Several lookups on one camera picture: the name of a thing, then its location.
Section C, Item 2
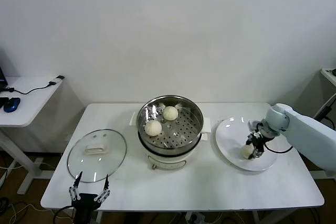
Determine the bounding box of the white round plate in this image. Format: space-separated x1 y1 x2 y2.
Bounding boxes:
215 116 278 172

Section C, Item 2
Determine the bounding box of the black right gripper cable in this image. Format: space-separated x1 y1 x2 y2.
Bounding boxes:
264 142 293 154

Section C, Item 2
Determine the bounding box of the black power adapter brick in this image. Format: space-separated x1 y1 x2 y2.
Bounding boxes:
313 105 332 121

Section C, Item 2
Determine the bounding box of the black desk cable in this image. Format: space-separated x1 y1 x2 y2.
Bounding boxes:
0 81 57 95

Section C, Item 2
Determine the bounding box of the white steamed baozi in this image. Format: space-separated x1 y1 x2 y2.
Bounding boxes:
144 120 163 137
162 105 179 121
240 146 255 159

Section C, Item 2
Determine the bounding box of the blue computer mouse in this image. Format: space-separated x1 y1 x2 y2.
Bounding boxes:
4 97 22 113

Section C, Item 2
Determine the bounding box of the dark laptop screen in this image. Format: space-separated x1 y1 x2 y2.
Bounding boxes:
0 63 8 90

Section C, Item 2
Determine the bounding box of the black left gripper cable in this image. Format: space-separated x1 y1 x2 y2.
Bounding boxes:
53 205 77 224

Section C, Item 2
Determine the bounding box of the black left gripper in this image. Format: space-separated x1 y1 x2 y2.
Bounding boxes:
68 171 111 224

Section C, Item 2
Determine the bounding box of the white floor cable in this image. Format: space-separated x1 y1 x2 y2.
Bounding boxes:
7 202 47 224

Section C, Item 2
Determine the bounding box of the white electric cooker pot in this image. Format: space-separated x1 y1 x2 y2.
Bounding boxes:
130 111 212 171

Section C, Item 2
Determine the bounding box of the white side desk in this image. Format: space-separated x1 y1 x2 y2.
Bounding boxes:
0 75 86 195

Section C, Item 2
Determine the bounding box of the glass pot lid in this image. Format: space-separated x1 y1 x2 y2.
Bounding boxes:
67 129 128 183

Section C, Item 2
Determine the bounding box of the stainless steel steamer basket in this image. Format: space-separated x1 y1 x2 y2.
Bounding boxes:
137 94 205 156

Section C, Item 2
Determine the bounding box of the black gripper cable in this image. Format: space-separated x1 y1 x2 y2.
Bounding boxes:
53 205 77 224
264 142 293 154

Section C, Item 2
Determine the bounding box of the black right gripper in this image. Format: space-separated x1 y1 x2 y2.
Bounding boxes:
246 131 266 161

